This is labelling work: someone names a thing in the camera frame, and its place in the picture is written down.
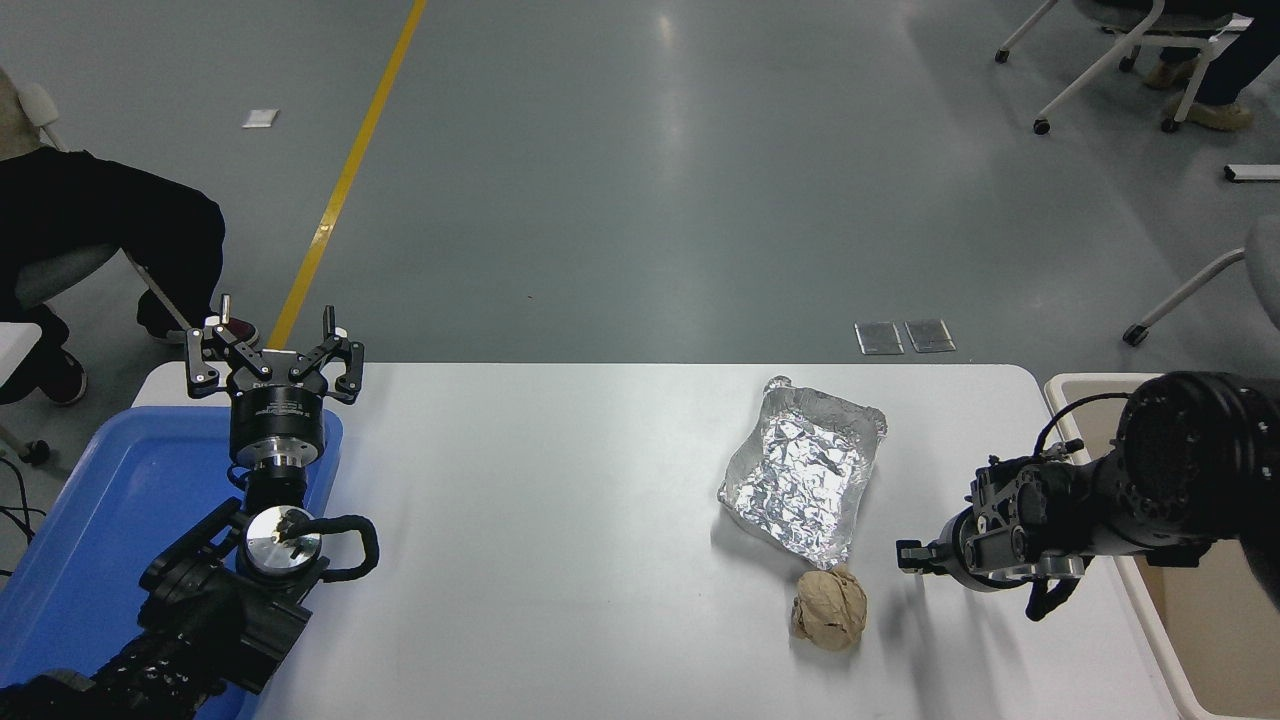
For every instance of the metal floor plate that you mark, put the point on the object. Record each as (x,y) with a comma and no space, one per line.
(930,335)
(880,338)

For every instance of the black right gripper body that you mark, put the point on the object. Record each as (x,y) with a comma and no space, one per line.
(960,560)

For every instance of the silver foil tray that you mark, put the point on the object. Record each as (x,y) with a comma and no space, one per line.
(800,470)

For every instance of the white wheeled chair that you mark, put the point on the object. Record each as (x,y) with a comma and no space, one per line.
(1041,126)

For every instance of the blue plastic tray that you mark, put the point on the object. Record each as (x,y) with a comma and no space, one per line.
(100,520)

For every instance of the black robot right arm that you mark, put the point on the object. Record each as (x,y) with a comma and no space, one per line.
(1190,450)

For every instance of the white floor strip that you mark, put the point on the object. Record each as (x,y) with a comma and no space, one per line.
(1255,173)

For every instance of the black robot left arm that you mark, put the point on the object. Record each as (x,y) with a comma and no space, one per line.
(210,620)

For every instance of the white flat board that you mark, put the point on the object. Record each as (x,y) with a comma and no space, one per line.
(15,350)

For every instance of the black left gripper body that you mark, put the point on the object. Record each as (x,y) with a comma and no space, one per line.
(278,420)

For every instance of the large pale bin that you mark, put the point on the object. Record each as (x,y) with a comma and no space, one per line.
(1168,645)

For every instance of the crumpled tan paper ball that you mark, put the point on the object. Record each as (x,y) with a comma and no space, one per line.
(830,610)

